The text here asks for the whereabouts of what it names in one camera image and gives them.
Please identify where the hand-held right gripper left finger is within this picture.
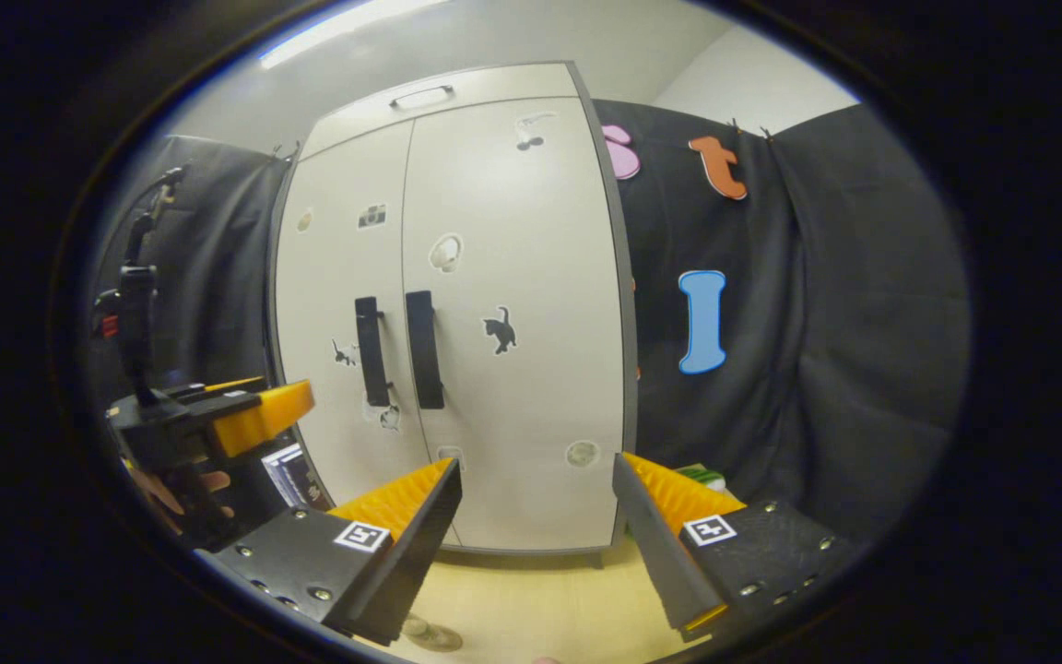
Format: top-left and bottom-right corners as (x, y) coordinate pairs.
(195, 456), (465, 648)

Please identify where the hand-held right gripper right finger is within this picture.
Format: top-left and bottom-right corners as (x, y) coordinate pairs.
(611, 452), (864, 644)

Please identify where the round brown coaster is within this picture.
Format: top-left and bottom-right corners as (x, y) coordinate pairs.
(402, 613), (466, 654)

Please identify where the white cabinet door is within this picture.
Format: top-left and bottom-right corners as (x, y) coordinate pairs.
(400, 95), (629, 554)
(273, 118), (440, 517)

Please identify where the white grey cabinet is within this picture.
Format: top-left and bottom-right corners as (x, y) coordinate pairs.
(264, 60), (640, 557)

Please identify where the white cabinet drawer front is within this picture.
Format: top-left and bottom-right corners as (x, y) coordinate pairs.
(299, 62), (592, 160)

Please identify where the dark blue book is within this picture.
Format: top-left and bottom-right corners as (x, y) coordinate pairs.
(261, 443), (322, 508)

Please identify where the green white pink object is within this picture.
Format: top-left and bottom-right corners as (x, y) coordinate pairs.
(674, 463), (727, 494)

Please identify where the ceiling light strip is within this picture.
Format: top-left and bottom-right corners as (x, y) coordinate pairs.
(259, 0), (449, 70)

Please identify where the black door handle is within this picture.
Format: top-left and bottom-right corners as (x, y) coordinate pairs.
(354, 295), (394, 409)
(405, 290), (447, 410)

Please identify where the silver drawer handle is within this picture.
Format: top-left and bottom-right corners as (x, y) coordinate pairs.
(390, 84), (454, 111)

